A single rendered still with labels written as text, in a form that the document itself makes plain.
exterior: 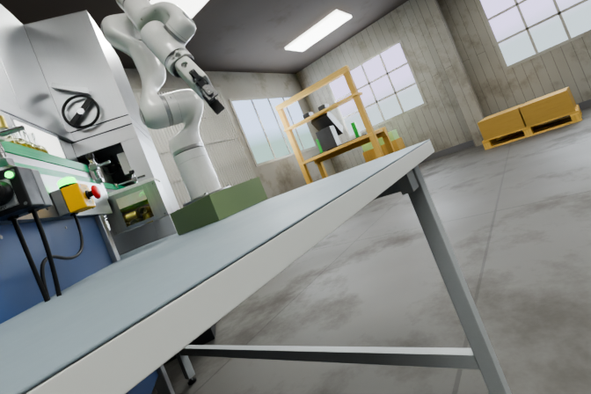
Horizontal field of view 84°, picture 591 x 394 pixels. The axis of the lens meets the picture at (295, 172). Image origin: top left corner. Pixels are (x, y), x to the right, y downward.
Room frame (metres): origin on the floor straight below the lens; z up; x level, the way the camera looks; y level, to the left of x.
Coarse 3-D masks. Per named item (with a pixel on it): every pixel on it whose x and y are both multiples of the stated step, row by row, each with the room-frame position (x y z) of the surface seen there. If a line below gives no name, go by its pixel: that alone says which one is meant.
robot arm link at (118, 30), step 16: (112, 16) 1.24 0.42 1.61; (112, 32) 1.23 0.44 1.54; (128, 32) 1.26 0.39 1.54; (128, 48) 1.25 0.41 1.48; (144, 48) 1.24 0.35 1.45; (144, 64) 1.23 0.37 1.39; (160, 64) 1.26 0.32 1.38; (144, 80) 1.21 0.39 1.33; (160, 80) 1.25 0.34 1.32; (144, 96) 1.18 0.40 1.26; (160, 96) 1.20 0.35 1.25; (144, 112) 1.17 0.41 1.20; (160, 112) 1.18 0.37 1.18; (160, 128) 1.23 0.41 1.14
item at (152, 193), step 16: (128, 192) 1.36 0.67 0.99; (144, 192) 1.37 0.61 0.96; (160, 192) 1.41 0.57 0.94; (112, 208) 1.34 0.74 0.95; (128, 208) 1.35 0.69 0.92; (144, 208) 1.37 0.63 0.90; (160, 208) 1.38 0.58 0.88; (112, 224) 1.33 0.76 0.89; (128, 224) 1.35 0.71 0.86; (144, 224) 1.51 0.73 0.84
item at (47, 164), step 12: (12, 144) 0.82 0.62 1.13; (12, 156) 0.80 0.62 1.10; (24, 156) 0.85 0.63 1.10; (36, 156) 0.91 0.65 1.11; (48, 156) 0.99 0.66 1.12; (36, 168) 0.88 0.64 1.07; (48, 168) 0.96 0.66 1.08; (60, 168) 1.04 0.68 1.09; (72, 168) 1.13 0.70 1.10; (84, 168) 1.24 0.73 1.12; (84, 180) 1.19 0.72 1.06
